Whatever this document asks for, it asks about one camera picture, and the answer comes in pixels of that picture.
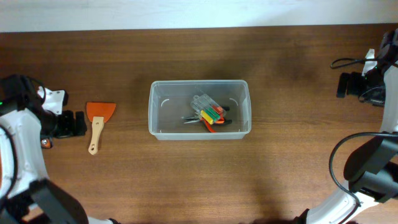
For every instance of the orange-black long nose pliers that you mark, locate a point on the orange-black long nose pliers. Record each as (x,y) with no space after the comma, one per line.
(189,119)

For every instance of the clear plastic container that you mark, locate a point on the clear plastic container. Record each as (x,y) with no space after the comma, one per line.
(169,102)

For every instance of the clear screwdriver set case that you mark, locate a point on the clear screwdriver set case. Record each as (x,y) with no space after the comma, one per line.
(199,103)

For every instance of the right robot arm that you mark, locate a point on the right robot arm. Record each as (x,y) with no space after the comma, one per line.
(370,174)

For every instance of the orange socket bit holder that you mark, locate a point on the orange socket bit holder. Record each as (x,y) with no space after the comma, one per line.
(46,143)

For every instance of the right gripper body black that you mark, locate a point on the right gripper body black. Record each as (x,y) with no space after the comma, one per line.
(371,87)

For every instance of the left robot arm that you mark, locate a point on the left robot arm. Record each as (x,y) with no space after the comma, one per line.
(31,117)

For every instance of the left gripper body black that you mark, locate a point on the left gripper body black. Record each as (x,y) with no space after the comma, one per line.
(64,125)

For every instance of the small red-handled pliers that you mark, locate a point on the small red-handled pliers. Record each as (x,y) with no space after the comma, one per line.
(209,126)

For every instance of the orange scraper wooden handle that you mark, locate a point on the orange scraper wooden handle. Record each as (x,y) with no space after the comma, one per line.
(98,114)

